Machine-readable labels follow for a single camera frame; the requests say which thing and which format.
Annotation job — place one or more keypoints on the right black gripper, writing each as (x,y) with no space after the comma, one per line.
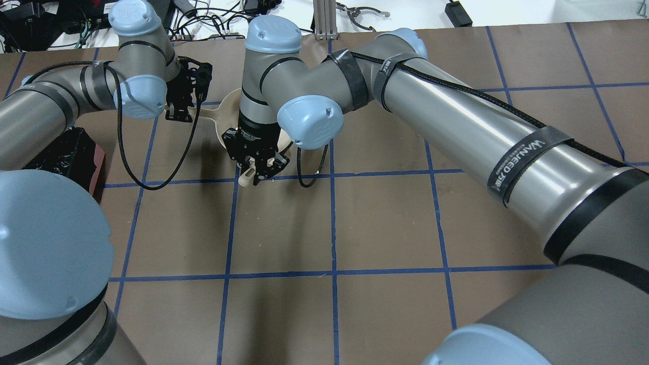
(252,136)

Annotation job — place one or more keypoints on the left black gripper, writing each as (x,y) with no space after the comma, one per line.
(177,97)

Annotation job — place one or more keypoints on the beige hand brush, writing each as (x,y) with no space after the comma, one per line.
(247,177)

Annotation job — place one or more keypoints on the beige plastic dustpan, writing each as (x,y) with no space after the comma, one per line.
(225,116)

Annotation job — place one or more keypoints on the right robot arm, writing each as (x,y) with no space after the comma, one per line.
(590,209)

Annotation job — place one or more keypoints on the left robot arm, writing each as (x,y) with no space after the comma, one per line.
(56,255)

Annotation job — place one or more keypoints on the pink bin with black bag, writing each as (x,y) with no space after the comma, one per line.
(75,155)

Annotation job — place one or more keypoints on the aluminium frame post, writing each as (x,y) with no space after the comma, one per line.
(324,17)

